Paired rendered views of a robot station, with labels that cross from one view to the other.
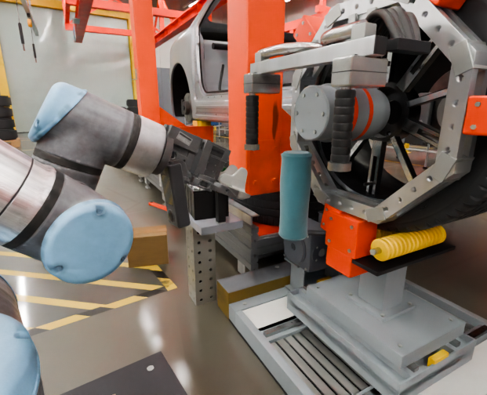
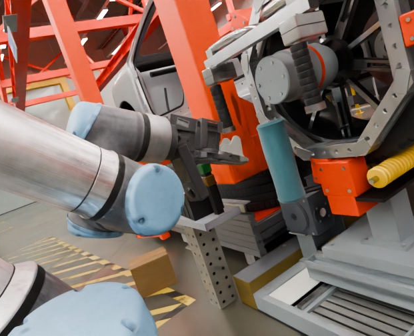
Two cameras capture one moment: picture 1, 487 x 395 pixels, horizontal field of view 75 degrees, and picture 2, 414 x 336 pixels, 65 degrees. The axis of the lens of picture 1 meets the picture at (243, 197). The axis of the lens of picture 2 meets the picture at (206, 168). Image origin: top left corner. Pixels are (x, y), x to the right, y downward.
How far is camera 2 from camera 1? 0.15 m
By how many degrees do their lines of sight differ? 8
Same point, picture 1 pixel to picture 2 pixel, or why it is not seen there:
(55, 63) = not seen: hidden behind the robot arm
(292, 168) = (271, 136)
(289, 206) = (280, 171)
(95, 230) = (158, 185)
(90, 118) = (112, 121)
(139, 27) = (81, 79)
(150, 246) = (155, 270)
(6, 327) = (112, 286)
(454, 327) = not seen: outside the picture
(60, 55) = not seen: hidden behind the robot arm
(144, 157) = (159, 143)
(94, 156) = (122, 151)
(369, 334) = (399, 265)
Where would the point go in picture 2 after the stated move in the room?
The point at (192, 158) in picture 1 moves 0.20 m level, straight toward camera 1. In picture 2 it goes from (193, 138) to (217, 135)
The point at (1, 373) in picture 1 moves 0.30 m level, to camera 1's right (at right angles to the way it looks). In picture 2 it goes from (131, 306) to (404, 213)
